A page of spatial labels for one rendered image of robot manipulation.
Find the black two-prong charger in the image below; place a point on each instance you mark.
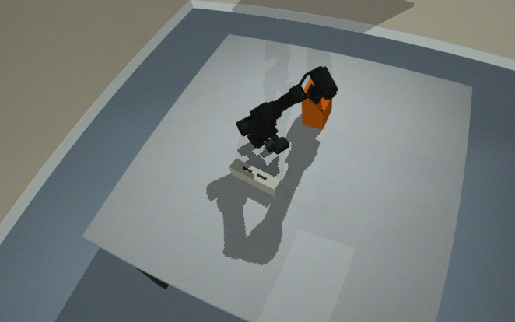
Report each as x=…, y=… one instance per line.
x=268, y=145

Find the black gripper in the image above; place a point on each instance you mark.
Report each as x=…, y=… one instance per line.
x=279, y=144

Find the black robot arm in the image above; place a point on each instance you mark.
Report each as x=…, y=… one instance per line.
x=266, y=115

